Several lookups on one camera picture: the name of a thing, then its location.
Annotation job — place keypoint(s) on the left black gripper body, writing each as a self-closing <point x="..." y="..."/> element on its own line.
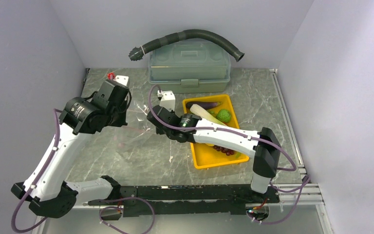
<point x="118" y="117"/>

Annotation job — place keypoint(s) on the yellow plastic tray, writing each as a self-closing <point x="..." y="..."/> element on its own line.
<point x="205" y="156"/>

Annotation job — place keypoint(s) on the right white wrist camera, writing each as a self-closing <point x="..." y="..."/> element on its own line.
<point x="166" y="100"/>

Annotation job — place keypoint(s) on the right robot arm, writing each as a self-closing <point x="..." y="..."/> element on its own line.
<point x="201" y="127"/>

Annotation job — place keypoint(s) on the grey plastic storage box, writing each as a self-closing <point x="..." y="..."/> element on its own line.
<point x="190" y="66"/>

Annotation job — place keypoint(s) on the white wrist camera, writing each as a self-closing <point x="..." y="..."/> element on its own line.
<point x="123" y="80"/>
<point x="166" y="100"/>

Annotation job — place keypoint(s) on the purple toy eggplant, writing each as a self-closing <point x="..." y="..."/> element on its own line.
<point x="204" y="105"/>

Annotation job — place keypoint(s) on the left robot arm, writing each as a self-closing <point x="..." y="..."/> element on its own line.
<point x="46" y="189"/>

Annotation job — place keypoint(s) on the red toy grapes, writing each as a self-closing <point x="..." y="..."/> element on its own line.
<point x="226" y="151"/>

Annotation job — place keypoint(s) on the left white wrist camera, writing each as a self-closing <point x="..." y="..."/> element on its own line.
<point x="123" y="80"/>

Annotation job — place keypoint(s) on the clear zip top bag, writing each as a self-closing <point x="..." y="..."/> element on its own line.
<point x="138" y="129"/>

